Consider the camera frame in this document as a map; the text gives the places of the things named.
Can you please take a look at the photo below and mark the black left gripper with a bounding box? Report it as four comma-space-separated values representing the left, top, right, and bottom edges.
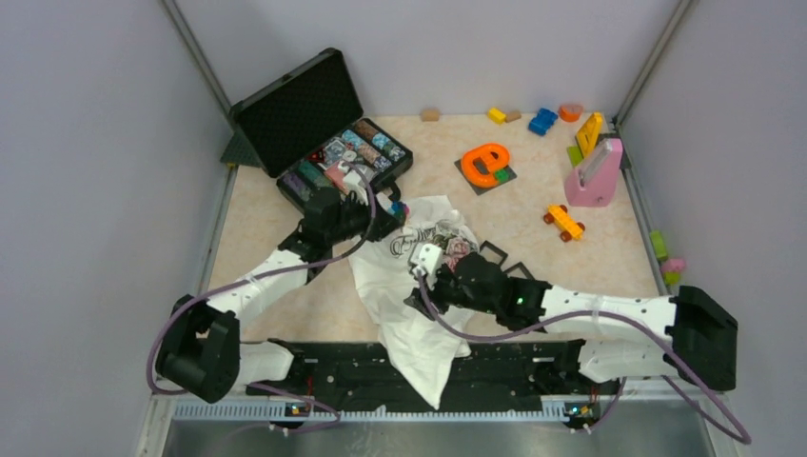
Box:
326, 189, 404, 245

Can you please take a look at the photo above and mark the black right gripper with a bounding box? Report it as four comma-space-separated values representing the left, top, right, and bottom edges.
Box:
404, 264, 498, 320

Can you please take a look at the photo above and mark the white printed t-shirt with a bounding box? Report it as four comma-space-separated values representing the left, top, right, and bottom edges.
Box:
348, 195, 479, 410

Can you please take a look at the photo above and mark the colourful beaded brooch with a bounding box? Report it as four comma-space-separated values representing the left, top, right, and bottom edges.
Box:
390, 201, 409, 225

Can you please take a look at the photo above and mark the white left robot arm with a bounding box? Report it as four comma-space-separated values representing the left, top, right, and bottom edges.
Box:
148, 189, 408, 404

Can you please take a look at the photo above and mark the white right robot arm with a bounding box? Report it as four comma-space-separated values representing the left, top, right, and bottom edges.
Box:
406, 246, 738, 392

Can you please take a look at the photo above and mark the dark grey square mat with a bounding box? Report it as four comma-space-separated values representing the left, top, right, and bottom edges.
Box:
454, 159, 518, 195

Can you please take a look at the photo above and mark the orange letter e toy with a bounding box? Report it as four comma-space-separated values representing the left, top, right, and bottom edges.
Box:
461, 143, 510, 187

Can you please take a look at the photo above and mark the tan wooden block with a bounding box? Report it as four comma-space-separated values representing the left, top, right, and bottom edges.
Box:
420, 108, 442, 122

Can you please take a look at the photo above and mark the black poker chip case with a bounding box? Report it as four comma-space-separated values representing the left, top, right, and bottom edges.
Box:
221, 48, 414, 210

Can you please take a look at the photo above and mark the yellow toy car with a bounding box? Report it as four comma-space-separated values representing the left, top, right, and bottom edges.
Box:
542, 205, 585, 243

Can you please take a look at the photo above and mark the yellow toy brick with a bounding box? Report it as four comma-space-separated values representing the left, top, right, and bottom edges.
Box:
486, 108, 507, 125

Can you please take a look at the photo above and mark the small brown wooden block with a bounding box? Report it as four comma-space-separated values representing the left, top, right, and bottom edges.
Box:
505, 110, 522, 123

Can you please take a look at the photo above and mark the pink wedge stand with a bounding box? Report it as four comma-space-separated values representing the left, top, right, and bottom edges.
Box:
564, 137, 623, 208

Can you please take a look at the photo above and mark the blue toy brick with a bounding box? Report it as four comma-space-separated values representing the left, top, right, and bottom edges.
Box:
527, 108, 559, 136

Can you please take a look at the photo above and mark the green flat toy piece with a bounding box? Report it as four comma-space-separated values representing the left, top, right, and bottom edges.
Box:
566, 146, 584, 168

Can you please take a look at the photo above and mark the yellow perforated toy block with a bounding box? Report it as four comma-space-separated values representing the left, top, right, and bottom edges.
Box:
576, 111, 603, 158

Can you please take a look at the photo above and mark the orange tape roll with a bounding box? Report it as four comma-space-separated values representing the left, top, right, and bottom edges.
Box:
558, 104, 584, 123

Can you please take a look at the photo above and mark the pink and green toy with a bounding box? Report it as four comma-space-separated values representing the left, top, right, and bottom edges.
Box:
649, 230, 687, 286

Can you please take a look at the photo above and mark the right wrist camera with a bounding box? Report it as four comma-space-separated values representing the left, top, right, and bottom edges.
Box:
408, 243, 443, 278

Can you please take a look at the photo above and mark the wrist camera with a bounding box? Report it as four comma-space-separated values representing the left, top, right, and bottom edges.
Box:
338, 161, 367, 199
408, 243, 443, 278

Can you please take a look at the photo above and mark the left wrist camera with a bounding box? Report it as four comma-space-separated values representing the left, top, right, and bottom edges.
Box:
338, 161, 367, 199

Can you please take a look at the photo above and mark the black square frame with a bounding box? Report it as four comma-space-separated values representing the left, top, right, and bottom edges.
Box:
479, 241, 508, 267
504, 262, 535, 280

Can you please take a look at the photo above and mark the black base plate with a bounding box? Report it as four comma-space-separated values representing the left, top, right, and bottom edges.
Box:
272, 342, 619, 413

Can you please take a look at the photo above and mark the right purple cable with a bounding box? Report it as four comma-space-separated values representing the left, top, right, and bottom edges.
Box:
412, 268, 753, 446

